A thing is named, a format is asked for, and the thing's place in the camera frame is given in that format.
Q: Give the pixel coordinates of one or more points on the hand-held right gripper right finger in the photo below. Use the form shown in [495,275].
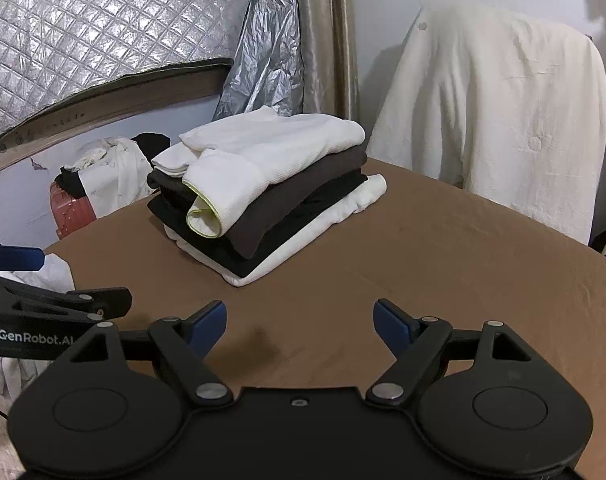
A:
[390,325]

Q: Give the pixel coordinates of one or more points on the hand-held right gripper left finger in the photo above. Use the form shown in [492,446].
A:
[210,325]

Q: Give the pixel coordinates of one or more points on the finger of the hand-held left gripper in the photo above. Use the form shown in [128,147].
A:
[43,302]
[18,259]

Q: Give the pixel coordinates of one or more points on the white sweater with green cartoon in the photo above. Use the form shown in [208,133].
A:
[283,145]

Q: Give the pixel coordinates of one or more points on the white cloth pile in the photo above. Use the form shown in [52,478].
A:
[53,275]

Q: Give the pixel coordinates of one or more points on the black folded garment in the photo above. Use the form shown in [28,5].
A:
[283,237]

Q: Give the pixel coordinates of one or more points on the cream folded garment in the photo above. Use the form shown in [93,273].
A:
[343,205]

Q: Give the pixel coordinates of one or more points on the white crumpled clothing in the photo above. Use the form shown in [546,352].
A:
[118,175]

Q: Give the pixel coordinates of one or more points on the brown knitted sweater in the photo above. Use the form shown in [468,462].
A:
[293,185]

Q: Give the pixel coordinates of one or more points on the small black cloth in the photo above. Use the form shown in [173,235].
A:
[153,142]

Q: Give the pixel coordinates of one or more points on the silver quilted insulation sheet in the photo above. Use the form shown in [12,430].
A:
[108,20]

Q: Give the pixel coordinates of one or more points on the beige curtain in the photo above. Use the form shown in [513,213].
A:
[325,35]

